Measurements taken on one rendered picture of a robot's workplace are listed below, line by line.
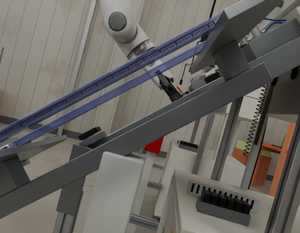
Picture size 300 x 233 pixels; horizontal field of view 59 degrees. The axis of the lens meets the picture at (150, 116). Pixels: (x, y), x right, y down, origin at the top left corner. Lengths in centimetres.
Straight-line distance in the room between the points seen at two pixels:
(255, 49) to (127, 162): 50
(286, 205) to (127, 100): 437
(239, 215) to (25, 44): 448
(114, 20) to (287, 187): 57
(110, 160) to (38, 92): 451
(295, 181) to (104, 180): 47
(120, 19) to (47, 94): 421
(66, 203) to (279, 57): 63
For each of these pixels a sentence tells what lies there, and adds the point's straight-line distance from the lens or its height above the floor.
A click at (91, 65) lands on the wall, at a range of 485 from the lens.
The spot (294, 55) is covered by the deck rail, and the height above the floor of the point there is 110.
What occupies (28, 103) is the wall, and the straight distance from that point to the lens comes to 491.
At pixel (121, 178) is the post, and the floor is 79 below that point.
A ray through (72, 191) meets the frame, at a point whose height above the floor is 65.
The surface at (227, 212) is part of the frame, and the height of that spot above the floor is 64.
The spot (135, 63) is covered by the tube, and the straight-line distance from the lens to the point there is 29.
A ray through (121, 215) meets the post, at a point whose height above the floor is 74.
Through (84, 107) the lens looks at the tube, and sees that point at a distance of 41.
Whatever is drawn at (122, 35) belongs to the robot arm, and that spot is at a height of 105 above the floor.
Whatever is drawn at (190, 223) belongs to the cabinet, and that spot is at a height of 62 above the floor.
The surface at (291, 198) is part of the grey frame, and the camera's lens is 73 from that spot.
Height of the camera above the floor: 89
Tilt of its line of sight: 2 degrees down
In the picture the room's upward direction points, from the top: 15 degrees clockwise
